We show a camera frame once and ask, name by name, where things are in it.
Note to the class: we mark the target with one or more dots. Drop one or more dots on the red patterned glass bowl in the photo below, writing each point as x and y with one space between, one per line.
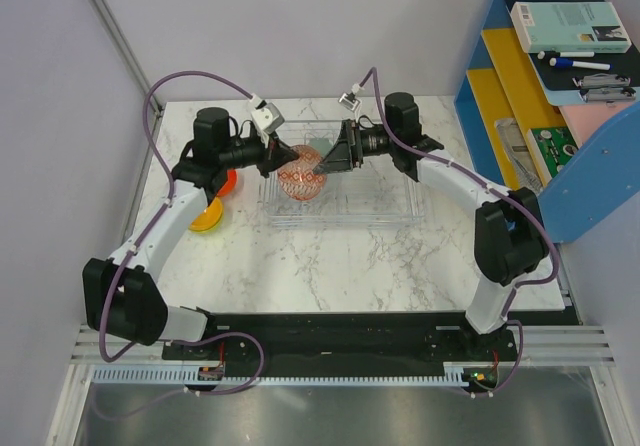
297 179

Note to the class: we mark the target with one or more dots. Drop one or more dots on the clear bag with spiral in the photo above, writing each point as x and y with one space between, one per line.
515 148

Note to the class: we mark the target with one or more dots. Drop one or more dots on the lower grey binder clip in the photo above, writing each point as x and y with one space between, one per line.
608 95

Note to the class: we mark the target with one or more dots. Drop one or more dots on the clear plastic dish rack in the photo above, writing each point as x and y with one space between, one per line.
374 195

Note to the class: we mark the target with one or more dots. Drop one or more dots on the grey binder clip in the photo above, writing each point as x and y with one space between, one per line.
608 95
601 80

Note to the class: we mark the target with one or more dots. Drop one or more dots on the upper grey binder clip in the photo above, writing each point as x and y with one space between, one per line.
601 80

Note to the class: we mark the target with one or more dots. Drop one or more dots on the white marker black cap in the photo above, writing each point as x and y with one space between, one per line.
567 54

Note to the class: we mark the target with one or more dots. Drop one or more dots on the white slotted cable duct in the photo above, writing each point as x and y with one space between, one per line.
191 375

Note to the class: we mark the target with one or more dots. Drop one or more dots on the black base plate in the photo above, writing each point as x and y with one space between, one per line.
355 343

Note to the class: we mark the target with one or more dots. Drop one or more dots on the green plastic bowl underneath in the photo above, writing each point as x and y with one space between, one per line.
215 228

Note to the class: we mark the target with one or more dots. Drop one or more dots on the green ceramic bowl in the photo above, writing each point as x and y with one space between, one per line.
321 145

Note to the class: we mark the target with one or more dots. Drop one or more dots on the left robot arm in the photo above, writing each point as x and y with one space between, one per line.
122 298

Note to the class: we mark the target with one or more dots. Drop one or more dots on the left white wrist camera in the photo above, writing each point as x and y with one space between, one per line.
265 115

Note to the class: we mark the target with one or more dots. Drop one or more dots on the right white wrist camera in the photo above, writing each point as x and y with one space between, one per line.
350 99

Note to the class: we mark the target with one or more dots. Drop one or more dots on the black clipboard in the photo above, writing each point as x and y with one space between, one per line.
561 79

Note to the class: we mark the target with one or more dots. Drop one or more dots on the yellow plastic bowl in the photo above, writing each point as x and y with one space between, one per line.
209 218

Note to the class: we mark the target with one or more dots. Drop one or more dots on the light green book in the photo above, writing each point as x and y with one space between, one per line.
569 27

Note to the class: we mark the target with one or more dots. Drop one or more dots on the aluminium frame rail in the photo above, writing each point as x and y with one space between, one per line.
544 346

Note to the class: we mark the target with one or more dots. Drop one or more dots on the green circuit board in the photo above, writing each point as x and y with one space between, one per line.
551 149

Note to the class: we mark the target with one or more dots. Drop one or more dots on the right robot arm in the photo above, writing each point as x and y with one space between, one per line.
509 247

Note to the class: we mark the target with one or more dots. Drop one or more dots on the blue wooden shelf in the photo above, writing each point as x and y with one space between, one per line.
500 82

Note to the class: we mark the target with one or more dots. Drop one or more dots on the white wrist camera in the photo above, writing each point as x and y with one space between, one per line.
350 99
265 115

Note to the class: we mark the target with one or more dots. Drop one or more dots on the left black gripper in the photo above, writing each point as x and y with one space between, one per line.
274 156

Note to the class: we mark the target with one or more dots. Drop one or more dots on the white marker blue cap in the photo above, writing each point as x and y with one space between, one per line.
568 63

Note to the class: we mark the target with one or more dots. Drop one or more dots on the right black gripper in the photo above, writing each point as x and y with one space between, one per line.
344 156

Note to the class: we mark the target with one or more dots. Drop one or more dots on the red plastic bowl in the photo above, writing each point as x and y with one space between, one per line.
230 184

